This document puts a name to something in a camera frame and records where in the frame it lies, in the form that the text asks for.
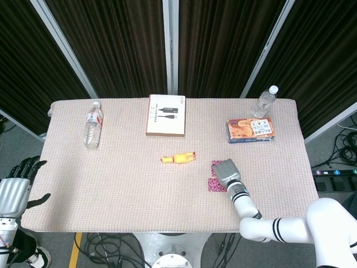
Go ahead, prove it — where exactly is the aluminium partition base rail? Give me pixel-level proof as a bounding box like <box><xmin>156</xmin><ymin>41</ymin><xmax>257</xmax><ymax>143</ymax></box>
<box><xmin>303</xmin><ymin>102</ymin><xmax>357</xmax><ymax>145</ymax></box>
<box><xmin>0</xmin><ymin>108</ymin><xmax>47</xmax><ymax>143</ymax></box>

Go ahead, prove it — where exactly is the aluminium partition post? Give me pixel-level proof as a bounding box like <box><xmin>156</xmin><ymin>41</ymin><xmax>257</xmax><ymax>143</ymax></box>
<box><xmin>30</xmin><ymin>0</ymin><xmax>98</xmax><ymax>99</ymax></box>
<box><xmin>239</xmin><ymin>0</ymin><xmax>296</xmax><ymax>98</ymax></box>
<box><xmin>162</xmin><ymin>0</ymin><xmax>179</xmax><ymax>94</ymax></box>

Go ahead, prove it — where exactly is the white cable product box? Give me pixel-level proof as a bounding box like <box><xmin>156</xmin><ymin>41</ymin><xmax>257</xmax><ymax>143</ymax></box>
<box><xmin>145</xmin><ymin>94</ymin><xmax>186</xmax><ymax>137</ymax></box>

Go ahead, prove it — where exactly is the dark curtain panel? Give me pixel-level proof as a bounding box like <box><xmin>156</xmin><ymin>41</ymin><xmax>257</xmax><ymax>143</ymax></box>
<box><xmin>245</xmin><ymin>0</ymin><xmax>357</xmax><ymax>139</ymax></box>
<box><xmin>178</xmin><ymin>0</ymin><xmax>288</xmax><ymax>99</ymax></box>
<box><xmin>46</xmin><ymin>0</ymin><xmax>168</xmax><ymax>99</ymax></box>
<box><xmin>0</xmin><ymin>0</ymin><xmax>93</xmax><ymax>135</ymax></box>

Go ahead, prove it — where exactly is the pink patterned packet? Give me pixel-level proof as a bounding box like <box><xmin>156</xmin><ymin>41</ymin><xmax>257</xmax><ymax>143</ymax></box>
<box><xmin>208</xmin><ymin>178</ymin><xmax>229</xmax><ymax>193</ymax></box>
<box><xmin>211</xmin><ymin>160</ymin><xmax>224</xmax><ymax>177</ymax></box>

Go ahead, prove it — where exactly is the black and white sneaker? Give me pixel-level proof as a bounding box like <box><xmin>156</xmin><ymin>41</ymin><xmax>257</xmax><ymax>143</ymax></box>
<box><xmin>25</xmin><ymin>245</ymin><xmax>52</xmax><ymax>268</ymax></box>

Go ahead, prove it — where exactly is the yellow rubber chicken toy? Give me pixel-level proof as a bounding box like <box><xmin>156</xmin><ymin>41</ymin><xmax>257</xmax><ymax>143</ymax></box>
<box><xmin>160</xmin><ymin>151</ymin><xmax>197</xmax><ymax>165</ymax></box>

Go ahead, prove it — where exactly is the orange and blue snack box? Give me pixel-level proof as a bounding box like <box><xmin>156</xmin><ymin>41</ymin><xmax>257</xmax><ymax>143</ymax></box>
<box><xmin>225</xmin><ymin>117</ymin><xmax>277</xmax><ymax>144</ymax></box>

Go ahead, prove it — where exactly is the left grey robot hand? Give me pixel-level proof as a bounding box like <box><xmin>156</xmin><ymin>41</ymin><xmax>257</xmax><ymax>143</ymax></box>
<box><xmin>0</xmin><ymin>155</ymin><xmax>51</xmax><ymax>218</ymax></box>

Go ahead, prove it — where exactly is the black trouser leg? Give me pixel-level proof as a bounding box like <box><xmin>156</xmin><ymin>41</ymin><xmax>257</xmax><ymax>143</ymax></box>
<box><xmin>8</xmin><ymin>230</ymin><xmax>38</xmax><ymax>265</ymax></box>

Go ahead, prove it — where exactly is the black floor cable bundle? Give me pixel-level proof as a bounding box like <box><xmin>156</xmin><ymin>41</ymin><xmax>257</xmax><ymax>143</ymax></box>
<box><xmin>74</xmin><ymin>232</ymin><xmax>146</xmax><ymax>268</ymax></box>
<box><xmin>210</xmin><ymin>233</ymin><xmax>243</xmax><ymax>268</ymax></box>
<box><xmin>320</xmin><ymin>116</ymin><xmax>357</xmax><ymax>170</ymax></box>

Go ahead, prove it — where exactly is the pink woven table cloth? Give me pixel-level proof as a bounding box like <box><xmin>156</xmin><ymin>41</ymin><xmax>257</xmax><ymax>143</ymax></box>
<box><xmin>21</xmin><ymin>97</ymin><xmax>327</xmax><ymax>233</ymax></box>

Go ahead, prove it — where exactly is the red-label clear water bottle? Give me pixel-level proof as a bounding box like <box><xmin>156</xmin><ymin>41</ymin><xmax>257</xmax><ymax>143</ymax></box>
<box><xmin>84</xmin><ymin>101</ymin><xmax>104</xmax><ymax>149</ymax></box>

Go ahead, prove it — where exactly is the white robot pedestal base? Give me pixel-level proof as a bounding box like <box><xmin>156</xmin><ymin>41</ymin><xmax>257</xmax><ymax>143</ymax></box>
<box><xmin>133</xmin><ymin>232</ymin><xmax>210</xmax><ymax>268</ymax></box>

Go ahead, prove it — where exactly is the white-cap clear water bottle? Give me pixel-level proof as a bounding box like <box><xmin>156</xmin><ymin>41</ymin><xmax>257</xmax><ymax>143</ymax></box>
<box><xmin>250</xmin><ymin>85</ymin><xmax>279</xmax><ymax>118</ymax></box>

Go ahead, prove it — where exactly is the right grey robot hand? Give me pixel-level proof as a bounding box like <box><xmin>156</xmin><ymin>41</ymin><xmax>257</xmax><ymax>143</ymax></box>
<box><xmin>210</xmin><ymin>158</ymin><xmax>243</xmax><ymax>188</ymax></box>

